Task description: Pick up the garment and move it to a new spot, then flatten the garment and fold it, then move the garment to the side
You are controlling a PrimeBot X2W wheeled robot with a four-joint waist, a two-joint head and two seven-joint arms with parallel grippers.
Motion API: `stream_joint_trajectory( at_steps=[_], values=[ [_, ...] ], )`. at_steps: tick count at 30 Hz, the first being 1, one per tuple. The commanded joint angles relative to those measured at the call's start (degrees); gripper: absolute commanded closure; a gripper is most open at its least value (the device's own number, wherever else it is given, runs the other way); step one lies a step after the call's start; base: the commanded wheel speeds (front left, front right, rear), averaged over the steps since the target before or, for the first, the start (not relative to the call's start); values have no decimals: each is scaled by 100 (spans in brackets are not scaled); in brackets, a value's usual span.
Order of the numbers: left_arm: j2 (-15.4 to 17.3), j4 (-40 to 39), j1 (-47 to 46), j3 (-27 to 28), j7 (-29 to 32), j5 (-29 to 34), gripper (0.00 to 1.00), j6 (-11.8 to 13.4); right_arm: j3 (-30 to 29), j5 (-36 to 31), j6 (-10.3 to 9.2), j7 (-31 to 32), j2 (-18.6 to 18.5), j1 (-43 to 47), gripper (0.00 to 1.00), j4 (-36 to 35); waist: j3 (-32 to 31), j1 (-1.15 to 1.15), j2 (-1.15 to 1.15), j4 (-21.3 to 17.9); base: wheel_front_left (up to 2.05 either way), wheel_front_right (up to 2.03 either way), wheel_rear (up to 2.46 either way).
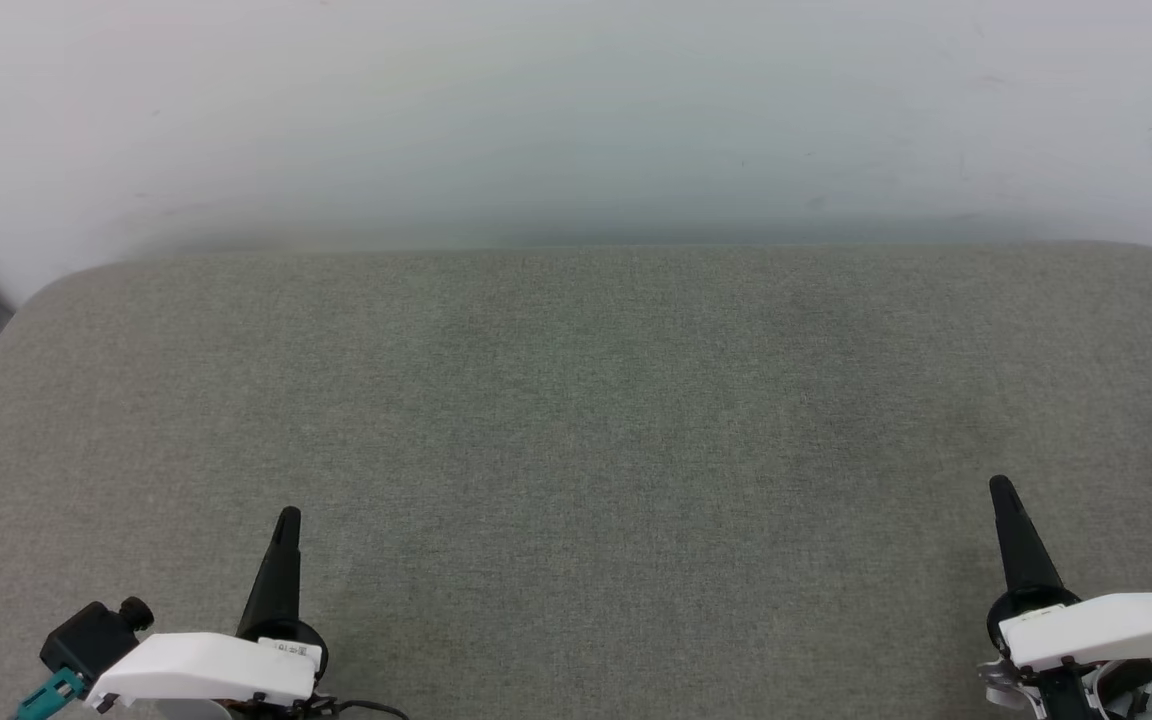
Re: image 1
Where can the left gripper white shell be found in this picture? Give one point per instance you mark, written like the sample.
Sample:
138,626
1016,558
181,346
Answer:
206,670

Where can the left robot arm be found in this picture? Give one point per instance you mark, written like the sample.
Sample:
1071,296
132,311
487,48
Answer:
186,712

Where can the grey fabric sofa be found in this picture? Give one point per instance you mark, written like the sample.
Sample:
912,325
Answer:
576,450

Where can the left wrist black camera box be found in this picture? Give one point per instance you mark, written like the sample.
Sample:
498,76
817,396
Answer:
86,640

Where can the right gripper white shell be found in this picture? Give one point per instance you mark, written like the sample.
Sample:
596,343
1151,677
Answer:
1106,630

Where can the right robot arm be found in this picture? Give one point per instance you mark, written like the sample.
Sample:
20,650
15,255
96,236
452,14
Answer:
1066,695

